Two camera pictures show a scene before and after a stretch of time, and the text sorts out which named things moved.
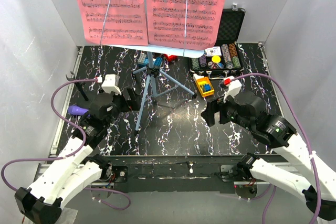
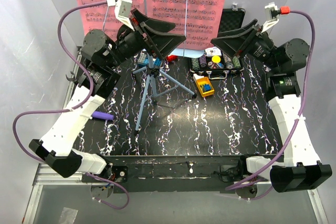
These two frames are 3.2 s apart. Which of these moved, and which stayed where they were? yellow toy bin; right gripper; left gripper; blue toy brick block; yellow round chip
Moved: left gripper; right gripper
Stayed: blue toy brick block; yellow toy bin; yellow round chip
